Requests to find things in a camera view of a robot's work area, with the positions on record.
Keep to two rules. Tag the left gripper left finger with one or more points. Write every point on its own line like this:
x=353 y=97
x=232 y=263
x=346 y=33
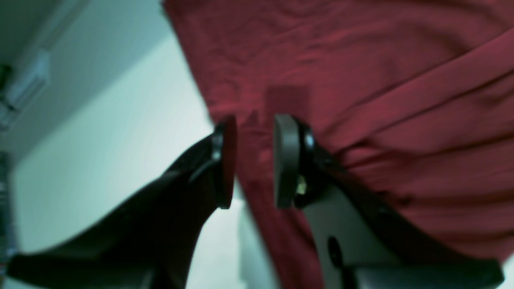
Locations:
x=148 y=241

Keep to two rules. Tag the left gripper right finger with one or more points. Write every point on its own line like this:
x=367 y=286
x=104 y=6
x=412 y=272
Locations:
x=361 y=241

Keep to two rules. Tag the dark red long-sleeve shirt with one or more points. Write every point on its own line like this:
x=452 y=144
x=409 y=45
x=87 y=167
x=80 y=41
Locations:
x=413 y=97

